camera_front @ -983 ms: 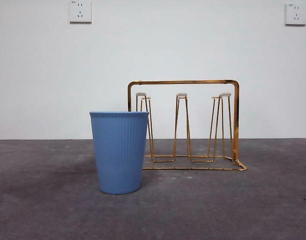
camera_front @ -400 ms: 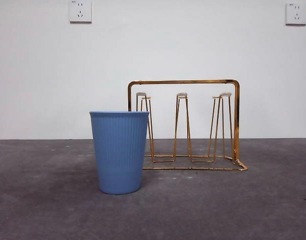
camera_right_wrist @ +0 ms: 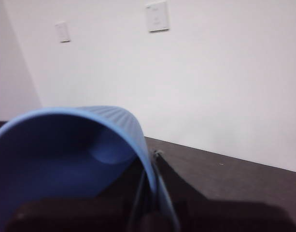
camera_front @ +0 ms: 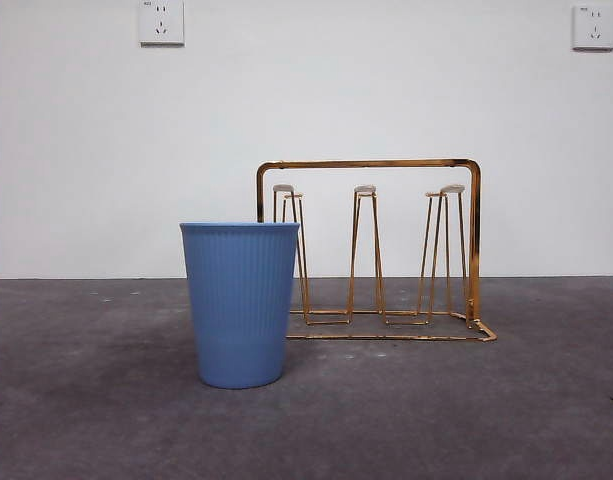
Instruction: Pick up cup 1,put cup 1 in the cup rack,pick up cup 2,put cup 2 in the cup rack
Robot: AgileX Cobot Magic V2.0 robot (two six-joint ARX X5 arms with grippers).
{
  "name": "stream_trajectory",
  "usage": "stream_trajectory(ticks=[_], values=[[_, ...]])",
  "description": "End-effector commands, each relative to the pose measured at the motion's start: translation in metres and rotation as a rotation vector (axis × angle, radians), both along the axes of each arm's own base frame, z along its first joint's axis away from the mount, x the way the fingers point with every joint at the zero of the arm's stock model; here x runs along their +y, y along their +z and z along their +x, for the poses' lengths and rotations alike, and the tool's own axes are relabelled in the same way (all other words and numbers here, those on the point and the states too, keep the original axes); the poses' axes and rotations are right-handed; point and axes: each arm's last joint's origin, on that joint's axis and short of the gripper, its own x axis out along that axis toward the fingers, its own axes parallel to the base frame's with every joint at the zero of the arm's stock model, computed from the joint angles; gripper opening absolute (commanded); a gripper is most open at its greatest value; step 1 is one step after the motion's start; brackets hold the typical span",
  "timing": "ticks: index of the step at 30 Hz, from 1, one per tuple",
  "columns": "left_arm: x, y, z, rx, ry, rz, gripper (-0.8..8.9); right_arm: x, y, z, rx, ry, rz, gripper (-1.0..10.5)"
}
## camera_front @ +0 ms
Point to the blue ribbed plastic cup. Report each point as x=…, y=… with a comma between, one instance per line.
x=241, y=310

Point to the white wall socket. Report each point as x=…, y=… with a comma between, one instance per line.
x=593, y=27
x=161, y=22

